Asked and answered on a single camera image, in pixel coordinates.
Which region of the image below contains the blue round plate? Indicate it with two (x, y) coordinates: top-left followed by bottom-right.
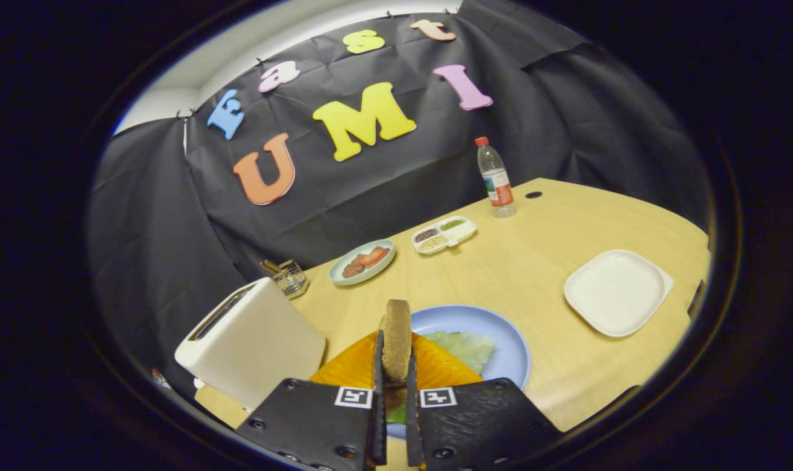
(387, 305), (532, 440)

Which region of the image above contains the brown bread slice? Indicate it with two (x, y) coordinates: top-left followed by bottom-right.
(380, 299), (414, 413)

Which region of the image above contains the white toaster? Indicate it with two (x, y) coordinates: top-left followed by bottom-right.
(175, 277), (326, 411)

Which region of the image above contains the clear bottle with red cap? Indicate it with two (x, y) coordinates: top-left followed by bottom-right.
(474, 136), (517, 218)

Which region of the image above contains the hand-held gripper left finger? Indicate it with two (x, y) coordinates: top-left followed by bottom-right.
(235, 329), (388, 471)

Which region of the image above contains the white square plate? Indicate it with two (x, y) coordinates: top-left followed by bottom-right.
(563, 249), (674, 338)

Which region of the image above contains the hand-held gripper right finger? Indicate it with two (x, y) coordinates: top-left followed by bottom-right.
(406, 332), (564, 471)

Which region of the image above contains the white divided condiment dish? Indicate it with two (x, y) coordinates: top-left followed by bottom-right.
(412, 216), (478, 255)

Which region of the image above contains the pale green round plate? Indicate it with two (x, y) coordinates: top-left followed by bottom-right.
(328, 239), (397, 287)

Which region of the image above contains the green lettuce leaf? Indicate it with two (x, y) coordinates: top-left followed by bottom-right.
(389, 330), (497, 425)

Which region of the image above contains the small metal wire rack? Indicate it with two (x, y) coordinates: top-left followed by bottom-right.
(260, 259), (310, 300)

